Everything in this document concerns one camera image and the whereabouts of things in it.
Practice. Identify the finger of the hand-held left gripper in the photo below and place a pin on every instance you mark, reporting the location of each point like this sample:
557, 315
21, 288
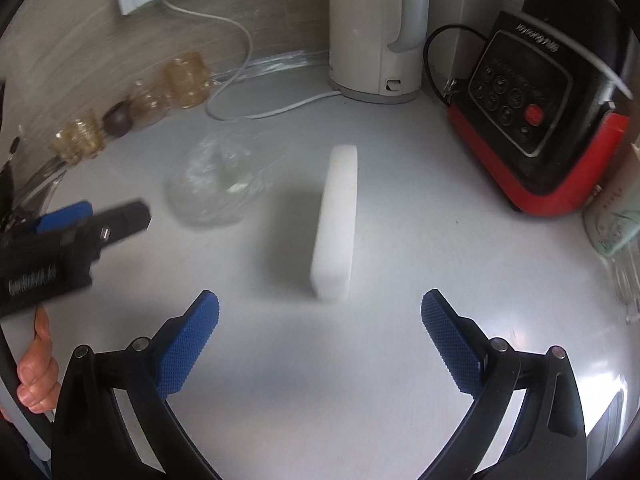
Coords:
62, 216
117, 225

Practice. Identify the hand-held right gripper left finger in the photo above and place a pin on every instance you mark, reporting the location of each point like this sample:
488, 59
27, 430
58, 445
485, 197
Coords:
190, 340

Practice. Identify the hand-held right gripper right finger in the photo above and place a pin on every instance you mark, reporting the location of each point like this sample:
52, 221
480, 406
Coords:
450, 340

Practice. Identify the clear plastic bag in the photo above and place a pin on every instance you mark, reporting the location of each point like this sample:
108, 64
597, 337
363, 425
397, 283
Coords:
215, 185

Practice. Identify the white sponge block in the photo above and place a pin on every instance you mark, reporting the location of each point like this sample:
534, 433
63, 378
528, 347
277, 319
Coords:
335, 220

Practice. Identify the person's left hand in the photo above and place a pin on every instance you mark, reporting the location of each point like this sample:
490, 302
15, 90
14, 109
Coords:
37, 380

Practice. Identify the dark brown round bowl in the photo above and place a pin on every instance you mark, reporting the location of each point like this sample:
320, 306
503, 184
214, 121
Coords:
117, 119

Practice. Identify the clear measuring cup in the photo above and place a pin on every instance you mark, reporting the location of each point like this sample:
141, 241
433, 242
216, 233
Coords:
612, 220

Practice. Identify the black red blender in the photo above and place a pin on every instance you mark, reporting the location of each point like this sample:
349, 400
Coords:
550, 125

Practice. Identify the white electric kettle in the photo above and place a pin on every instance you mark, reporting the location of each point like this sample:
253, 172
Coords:
370, 25

